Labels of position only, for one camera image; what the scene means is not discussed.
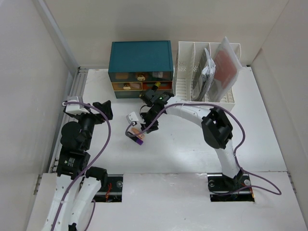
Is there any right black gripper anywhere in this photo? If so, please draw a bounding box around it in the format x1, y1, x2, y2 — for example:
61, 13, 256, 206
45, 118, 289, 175
137, 108, 162, 134

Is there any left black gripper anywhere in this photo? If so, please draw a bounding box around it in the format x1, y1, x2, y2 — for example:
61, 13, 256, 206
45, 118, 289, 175
72, 100, 112, 149

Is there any orange highlighter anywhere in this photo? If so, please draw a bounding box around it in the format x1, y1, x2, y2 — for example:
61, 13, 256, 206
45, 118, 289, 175
130, 128, 144, 140

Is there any teal drawer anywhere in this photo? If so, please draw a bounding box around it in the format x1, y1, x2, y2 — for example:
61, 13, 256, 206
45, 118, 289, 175
114, 90, 143, 99
108, 71, 173, 82

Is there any yellow drawer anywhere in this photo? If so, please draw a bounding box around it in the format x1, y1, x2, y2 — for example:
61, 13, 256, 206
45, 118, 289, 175
112, 82, 141, 91

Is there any purple black highlighter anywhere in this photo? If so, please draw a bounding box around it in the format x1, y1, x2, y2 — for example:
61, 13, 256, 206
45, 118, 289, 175
126, 132, 143, 145

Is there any yellow black highlighter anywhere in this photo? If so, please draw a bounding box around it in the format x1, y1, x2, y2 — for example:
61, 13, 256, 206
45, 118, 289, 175
152, 82, 161, 91

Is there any orange drawer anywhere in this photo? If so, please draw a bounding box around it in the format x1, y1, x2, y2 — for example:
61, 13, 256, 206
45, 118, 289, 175
141, 81, 172, 91

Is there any grey spiral setup guide booklet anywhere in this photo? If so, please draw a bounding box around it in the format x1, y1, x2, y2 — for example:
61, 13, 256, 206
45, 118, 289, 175
192, 48, 216, 102

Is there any clear zip pouch red card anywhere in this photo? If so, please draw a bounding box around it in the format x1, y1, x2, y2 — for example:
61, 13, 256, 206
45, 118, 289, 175
207, 37, 243, 102

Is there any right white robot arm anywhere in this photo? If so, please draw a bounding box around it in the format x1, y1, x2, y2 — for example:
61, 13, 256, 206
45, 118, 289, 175
140, 89, 243, 190

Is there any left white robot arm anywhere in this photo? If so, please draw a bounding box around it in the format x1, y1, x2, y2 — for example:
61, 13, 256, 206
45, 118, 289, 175
42, 97, 113, 231

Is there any teal desktop drawer cabinet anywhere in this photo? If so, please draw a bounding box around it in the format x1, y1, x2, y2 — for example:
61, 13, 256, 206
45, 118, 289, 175
107, 40, 174, 99

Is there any white four-slot file rack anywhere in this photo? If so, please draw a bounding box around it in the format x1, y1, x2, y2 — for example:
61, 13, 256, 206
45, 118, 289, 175
172, 41, 241, 111

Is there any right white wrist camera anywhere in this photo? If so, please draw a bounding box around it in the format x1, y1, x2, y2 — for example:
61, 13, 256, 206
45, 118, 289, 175
126, 112, 140, 125

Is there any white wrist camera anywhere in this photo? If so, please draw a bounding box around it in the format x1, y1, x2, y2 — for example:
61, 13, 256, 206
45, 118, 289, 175
126, 112, 140, 125
62, 96, 86, 116

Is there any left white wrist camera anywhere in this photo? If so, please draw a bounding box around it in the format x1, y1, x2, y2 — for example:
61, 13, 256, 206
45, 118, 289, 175
62, 96, 86, 116

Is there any aluminium rail frame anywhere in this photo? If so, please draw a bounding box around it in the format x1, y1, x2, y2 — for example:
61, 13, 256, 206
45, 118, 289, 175
46, 67, 89, 173

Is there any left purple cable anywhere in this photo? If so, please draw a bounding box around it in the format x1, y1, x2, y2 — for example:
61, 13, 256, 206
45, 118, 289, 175
48, 101, 113, 231

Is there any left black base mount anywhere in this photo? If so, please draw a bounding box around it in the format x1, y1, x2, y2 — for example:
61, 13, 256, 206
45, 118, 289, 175
94, 175, 123, 203

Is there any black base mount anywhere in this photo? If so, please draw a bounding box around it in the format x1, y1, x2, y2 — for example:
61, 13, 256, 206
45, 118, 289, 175
94, 175, 123, 203
207, 173, 255, 202

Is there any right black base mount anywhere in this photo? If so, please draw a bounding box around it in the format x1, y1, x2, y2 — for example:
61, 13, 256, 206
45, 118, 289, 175
207, 173, 255, 202

